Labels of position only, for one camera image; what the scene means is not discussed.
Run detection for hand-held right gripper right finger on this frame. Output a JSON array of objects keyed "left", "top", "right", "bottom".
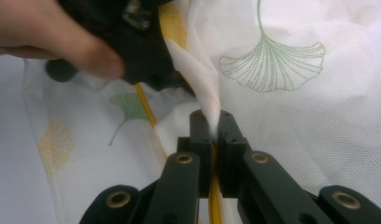
[{"left": 216, "top": 109, "right": 252, "bottom": 200}]

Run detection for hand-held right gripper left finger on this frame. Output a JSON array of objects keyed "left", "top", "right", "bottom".
[{"left": 176, "top": 108, "right": 216, "bottom": 200}]

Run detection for leaf-print storage bag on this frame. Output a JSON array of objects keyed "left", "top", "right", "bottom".
[{"left": 21, "top": 0, "right": 381, "bottom": 224}]

